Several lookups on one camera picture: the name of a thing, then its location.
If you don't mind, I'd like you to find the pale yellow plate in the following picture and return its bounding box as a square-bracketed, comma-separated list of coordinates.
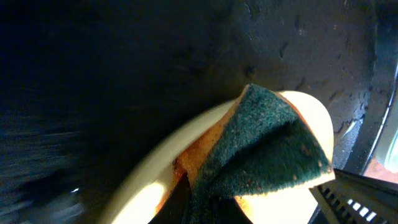
[99, 91, 335, 223]

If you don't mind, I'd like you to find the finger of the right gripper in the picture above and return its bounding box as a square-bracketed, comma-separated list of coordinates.
[310, 169, 397, 224]

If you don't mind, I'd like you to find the light blue plate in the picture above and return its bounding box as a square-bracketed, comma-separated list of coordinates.
[374, 93, 397, 173]

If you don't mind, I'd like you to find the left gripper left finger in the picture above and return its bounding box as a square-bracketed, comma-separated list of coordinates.
[149, 174, 190, 224]

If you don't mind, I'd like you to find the green and orange sponge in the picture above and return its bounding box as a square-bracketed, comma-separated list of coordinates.
[173, 85, 334, 223]

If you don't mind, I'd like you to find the round black serving tray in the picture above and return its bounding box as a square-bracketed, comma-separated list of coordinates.
[1, 0, 397, 223]

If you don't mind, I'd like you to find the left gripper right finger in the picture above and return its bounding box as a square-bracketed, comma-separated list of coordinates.
[214, 198, 252, 224]

